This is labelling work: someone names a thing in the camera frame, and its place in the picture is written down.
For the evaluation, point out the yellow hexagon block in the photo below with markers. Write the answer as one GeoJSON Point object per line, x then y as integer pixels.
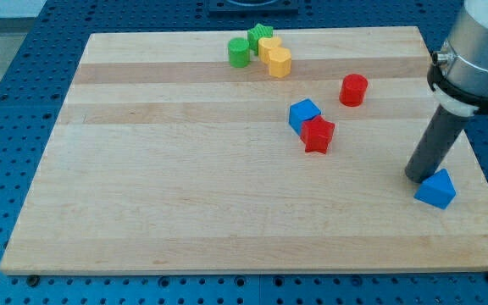
{"type": "Point", "coordinates": [279, 62]}

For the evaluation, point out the green star block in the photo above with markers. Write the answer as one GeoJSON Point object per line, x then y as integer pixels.
{"type": "Point", "coordinates": [256, 33]}

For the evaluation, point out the blue cube block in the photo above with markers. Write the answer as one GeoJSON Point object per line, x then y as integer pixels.
{"type": "Point", "coordinates": [300, 112]}

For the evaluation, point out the wooden board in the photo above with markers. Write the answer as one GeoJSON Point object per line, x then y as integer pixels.
{"type": "Point", "coordinates": [166, 160]}

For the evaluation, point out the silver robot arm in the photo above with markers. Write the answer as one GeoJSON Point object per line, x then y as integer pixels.
{"type": "Point", "coordinates": [458, 78]}

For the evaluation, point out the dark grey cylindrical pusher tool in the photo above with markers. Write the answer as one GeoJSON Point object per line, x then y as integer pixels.
{"type": "Point", "coordinates": [438, 138]}

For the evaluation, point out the blue triangle block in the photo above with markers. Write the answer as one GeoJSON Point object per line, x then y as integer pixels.
{"type": "Point", "coordinates": [437, 190]}

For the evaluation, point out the red star block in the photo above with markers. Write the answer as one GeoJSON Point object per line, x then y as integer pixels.
{"type": "Point", "coordinates": [317, 134]}

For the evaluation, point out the red cylinder block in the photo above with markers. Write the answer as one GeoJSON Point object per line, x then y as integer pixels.
{"type": "Point", "coordinates": [353, 89]}

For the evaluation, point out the green cylinder block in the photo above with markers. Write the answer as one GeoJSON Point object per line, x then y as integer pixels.
{"type": "Point", "coordinates": [238, 52]}

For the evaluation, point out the yellow heart block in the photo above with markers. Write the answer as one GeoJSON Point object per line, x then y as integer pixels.
{"type": "Point", "coordinates": [265, 45]}

